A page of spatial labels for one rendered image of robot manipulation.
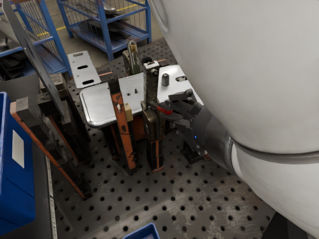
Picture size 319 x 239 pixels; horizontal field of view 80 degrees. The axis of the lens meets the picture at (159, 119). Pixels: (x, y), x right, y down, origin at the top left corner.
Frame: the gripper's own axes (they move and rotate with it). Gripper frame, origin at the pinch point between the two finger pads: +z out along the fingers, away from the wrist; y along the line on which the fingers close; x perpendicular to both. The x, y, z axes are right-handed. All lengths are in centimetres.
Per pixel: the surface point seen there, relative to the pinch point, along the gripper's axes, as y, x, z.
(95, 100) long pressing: 3.6, 15.1, 32.2
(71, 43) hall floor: 69, 16, 316
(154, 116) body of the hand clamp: -3.7, 0.7, 11.7
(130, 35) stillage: 56, -69, 264
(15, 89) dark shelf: 14, 40, 43
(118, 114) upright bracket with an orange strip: 0.1, 10.6, 12.6
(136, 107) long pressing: -2.0, 2.9, 23.6
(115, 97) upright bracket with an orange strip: 5.5, 10.6, 9.0
